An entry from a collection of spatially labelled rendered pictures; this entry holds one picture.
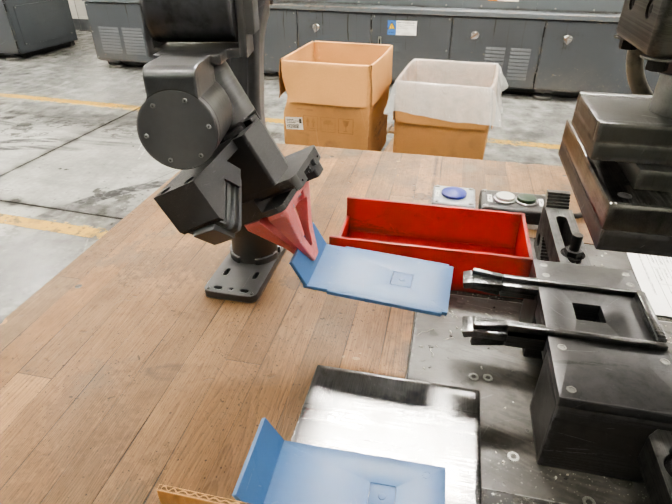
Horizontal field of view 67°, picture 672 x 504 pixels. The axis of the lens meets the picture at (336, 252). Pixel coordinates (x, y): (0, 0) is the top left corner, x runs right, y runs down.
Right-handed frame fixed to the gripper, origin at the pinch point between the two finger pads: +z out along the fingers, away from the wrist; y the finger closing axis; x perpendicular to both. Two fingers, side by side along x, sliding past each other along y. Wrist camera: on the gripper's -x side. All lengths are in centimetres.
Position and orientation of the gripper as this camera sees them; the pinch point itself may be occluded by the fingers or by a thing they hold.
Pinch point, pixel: (309, 251)
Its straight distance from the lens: 52.1
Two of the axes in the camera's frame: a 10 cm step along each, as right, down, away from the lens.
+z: 4.7, 7.6, 4.4
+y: 8.4, -2.4, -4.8
